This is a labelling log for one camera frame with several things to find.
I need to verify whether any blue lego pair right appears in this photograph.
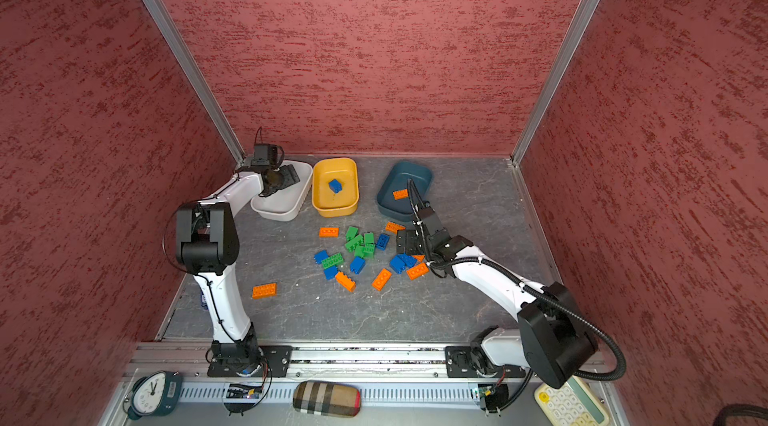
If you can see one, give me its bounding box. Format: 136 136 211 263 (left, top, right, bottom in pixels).
389 254 418 274

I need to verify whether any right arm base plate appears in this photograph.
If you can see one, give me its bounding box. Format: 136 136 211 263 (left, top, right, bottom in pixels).
444 346 526 380

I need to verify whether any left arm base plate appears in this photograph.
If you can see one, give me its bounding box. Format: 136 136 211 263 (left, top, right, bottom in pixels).
207 344 293 379

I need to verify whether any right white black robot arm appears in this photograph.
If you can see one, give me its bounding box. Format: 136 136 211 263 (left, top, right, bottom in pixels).
412 205 598 388

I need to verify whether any yellow green calculator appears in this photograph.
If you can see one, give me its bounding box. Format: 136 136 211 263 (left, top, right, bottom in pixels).
534 377 611 426

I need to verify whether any teal rectangular container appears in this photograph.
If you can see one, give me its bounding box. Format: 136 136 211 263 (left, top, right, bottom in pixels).
376 161 433 223

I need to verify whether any green lego cluster top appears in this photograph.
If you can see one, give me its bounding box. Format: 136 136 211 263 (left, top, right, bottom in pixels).
346 226 358 241

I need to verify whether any yellow rectangular container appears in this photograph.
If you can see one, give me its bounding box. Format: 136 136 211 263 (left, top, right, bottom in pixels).
312 158 360 218

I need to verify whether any black corrugated cable hose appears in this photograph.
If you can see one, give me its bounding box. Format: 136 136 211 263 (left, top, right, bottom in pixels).
406 178 628 412

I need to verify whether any green analog clock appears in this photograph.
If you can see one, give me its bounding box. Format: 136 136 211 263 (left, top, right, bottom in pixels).
124 371 183 421

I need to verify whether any green long lego left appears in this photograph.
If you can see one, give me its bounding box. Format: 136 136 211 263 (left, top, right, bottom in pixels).
321 253 344 269

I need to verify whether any green lego cluster right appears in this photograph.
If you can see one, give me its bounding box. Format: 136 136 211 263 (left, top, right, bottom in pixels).
363 233 376 259

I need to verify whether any green long lego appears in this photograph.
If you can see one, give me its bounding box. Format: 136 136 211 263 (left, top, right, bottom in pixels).
345 235 364 257
321 253 344 269

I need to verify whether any green lego cluster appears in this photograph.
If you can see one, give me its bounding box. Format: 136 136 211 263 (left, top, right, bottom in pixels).
346 226 358 241
363 233 376 259

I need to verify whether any plaid fabric pouch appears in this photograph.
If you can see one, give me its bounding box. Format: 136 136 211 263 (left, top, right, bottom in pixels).
292 381 362 418

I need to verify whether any green long lego centre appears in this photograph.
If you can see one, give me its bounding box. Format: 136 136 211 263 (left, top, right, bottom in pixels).
345 235 364 257

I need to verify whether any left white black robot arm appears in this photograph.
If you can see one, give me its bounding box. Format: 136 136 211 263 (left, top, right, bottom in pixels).
175 144 313 378

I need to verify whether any white rectangular container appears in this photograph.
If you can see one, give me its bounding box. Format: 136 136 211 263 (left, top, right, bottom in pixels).
250 160 313 222

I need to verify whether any orange lego near left arm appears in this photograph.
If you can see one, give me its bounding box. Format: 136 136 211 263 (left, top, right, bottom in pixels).
251 283 277 300

